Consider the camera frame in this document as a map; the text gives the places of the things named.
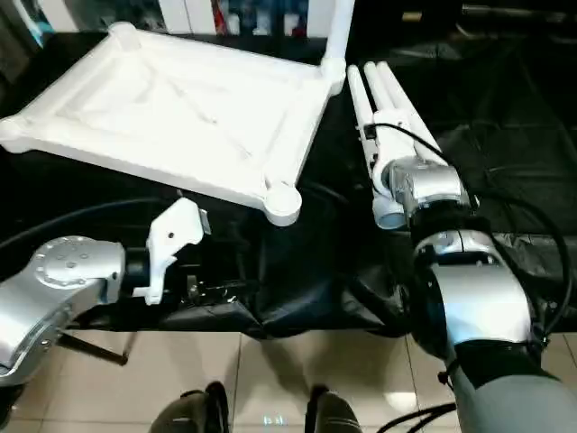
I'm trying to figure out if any white plastic table leg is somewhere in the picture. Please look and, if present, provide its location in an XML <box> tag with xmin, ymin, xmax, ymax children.
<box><xmin>323</xmin><ymin>0</ymin><xmax>356</xmax><ymax>66</ymax></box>
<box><xmin>376</xmin><ymin>60</ymin><xmax>447</xmax><ymax>168</ymax></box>
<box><xmin>346</xmin><ymin>63</ymin><xmax>407</xmax><ymax>230</ymax></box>
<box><xmin>362</xmin><ymin>61</ymin><xmax>407</xmax><ymax>136</ymax></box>

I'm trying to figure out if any black left robot foot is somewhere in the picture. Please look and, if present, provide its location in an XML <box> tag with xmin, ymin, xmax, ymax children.
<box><xmin>149</xmin><ymin>383</ymin><xmax>231</xmax><ymax>433</ymax></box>

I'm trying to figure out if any black robot foot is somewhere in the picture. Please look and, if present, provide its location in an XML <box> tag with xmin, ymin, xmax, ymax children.
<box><xmin>149</xmin><ymin>383</ymin><xmax>231</xmax><ymax>433</ymax></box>
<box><xmin>305</xmin><ymin>386</ymin><xmax>366</xmax><ymax>433</ymax></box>

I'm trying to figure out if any black right robot foot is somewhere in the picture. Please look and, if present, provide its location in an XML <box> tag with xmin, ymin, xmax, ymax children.
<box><xmin>305</xmin><ymin>386</ymin><xmax>366</xmax><ymax>433</ymax></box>

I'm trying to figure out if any black table mat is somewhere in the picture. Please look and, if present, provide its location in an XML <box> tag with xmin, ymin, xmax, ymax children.
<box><xmin>0</xmin><ymin>27</ymin><xmax>577</xmax><ymax>339</ymax></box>

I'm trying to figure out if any black cabinet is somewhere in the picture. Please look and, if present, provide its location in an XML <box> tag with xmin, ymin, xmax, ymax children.
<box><xmin>352</xmin><ymin>0</ymin><xmax>577</xmax><ymax>46</ymax></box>

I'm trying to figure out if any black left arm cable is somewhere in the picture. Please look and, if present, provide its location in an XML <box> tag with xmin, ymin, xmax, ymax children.
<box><xmin>0</xmin><ymin>197</ymin><xmax>186</xmax><ymax>249</ymax></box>

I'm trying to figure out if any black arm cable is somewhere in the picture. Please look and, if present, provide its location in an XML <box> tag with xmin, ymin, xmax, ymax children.
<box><xmin>0</xmin><ymin>197</ymin><xmax>186</xmax><ymax>249</ymax></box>
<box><xmin>371</xmin><ymin>122</ymin><xmax>577</xmax><ymax>433</ymax></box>

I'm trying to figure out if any black table frame leg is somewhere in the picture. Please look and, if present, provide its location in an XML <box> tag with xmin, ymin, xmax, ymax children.
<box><xmin>59</xmin><ymin>332</ymin><xmax>127</xmax><ymax>366</ymax></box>

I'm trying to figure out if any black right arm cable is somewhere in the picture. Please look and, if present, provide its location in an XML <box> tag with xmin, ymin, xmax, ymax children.
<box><xmin>371</xmin><ymin>122</ymin><xmax>577</xmax><ymax>433</ymax></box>

